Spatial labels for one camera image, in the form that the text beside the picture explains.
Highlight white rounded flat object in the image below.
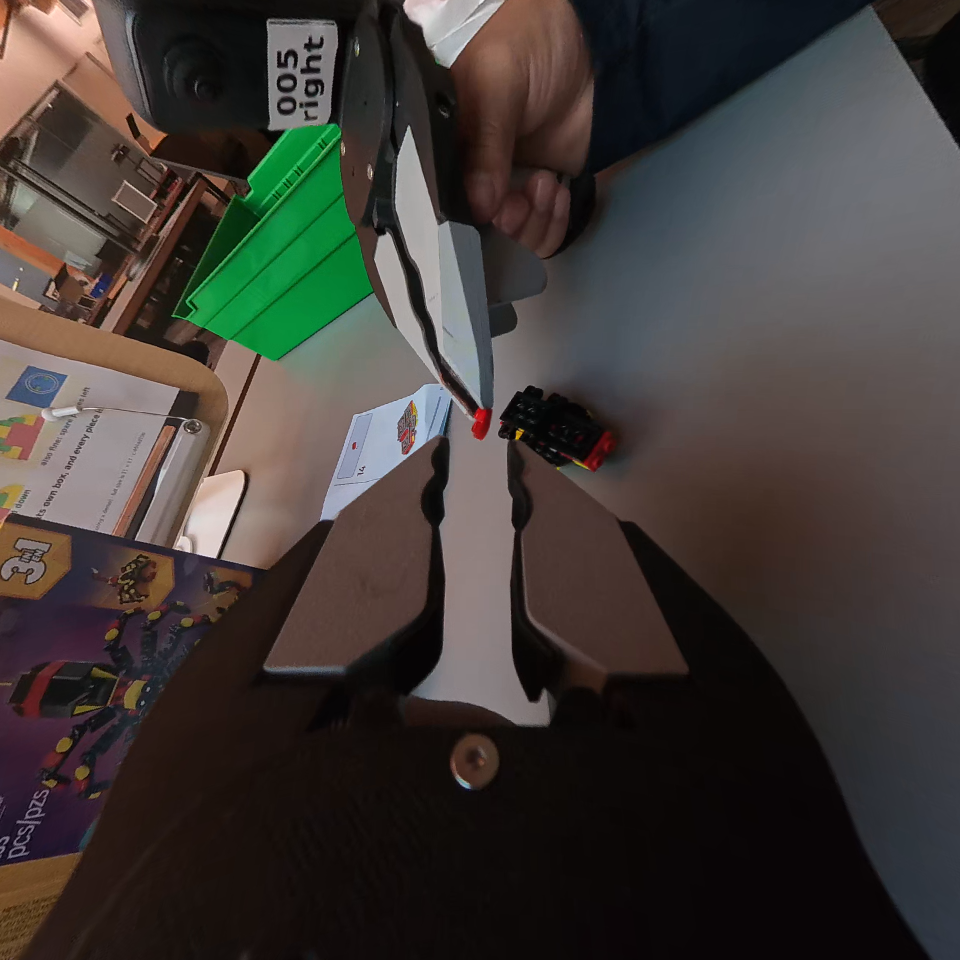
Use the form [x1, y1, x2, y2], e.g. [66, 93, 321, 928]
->
[174, 470, 249, 561]

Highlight purple lego set box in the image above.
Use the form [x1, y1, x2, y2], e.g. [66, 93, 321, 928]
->
[0, 513, 265, 868]

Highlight green plastic bin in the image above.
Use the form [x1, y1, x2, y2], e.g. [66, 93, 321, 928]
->
[171, 123, 396, 363]

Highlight wooden shelving unit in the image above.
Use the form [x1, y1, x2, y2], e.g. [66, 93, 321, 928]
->
[93, 161, 253, 354]

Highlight person's right hand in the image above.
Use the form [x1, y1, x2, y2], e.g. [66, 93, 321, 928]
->
[450, 0, 599, 261]

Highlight black red lego assembly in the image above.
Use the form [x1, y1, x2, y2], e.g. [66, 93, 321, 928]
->
[498, 385, 618, 473]

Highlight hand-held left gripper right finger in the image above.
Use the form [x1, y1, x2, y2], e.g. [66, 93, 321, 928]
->
[507, 441, 691, 705]

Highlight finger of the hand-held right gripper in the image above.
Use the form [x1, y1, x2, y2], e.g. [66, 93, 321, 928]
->
[391, 123, 550, 412]
[372, 231, 481, 418]

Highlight lego instruction booklet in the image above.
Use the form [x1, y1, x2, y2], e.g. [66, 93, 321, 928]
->
[320, 384, 453, 523]

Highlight person's right forearm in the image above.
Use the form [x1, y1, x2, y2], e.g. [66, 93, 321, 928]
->
[568, 0, 876, 178]

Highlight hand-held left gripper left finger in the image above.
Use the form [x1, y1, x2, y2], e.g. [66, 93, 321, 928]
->
[261, 436, 450, 699]

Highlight printed instruction sheet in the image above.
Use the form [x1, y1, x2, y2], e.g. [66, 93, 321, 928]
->
[0, 341, 183, 535]

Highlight thin white cable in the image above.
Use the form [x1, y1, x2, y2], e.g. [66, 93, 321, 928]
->
[41, 403, 190, 423]

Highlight wooden clipboard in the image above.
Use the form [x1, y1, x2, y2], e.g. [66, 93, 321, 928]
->
[0, 296, 231, 543]

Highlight silver clipboard clip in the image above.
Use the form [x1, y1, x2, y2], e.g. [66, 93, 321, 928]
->
[141, 418, 209, 543]

